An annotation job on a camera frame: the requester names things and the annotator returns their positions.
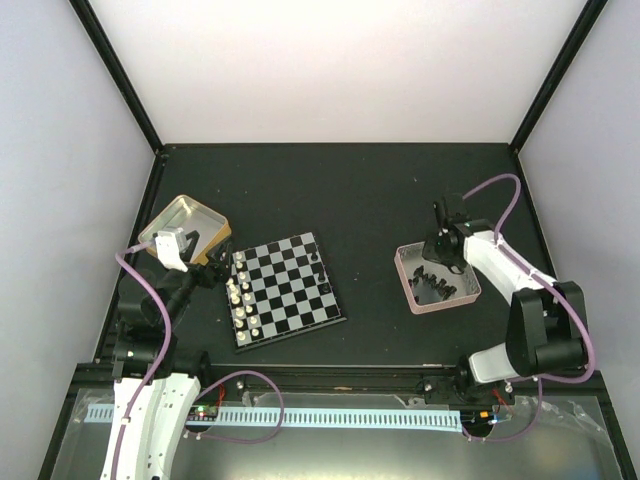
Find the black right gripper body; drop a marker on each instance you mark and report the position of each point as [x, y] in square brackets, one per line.
[437, 253]

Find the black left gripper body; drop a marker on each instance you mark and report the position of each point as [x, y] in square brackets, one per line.
[209, 277]

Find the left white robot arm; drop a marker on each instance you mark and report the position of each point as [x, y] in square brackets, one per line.
[155, 383]

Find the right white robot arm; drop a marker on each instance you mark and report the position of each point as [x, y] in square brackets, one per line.
[546, 336]

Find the pink tray of black pieces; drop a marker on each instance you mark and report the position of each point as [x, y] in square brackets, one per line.
[430, 286]

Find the white chess piece row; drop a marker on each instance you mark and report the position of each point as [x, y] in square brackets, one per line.
[242, 303]

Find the gold metal tin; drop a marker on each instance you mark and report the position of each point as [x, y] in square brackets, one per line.
[190, 215]

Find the black and silver chessboard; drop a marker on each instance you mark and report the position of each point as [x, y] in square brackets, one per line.
[286, 287]

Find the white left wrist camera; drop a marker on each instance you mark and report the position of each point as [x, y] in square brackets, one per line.
[169, 244]

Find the light blue cable duct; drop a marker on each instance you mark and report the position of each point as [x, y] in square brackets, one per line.
[328, 418]

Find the black corner frame post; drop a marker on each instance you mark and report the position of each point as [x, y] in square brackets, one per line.
[103, 46]
[571, 46]

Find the left black corner frame post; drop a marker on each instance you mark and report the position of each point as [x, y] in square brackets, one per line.
[103, 46]

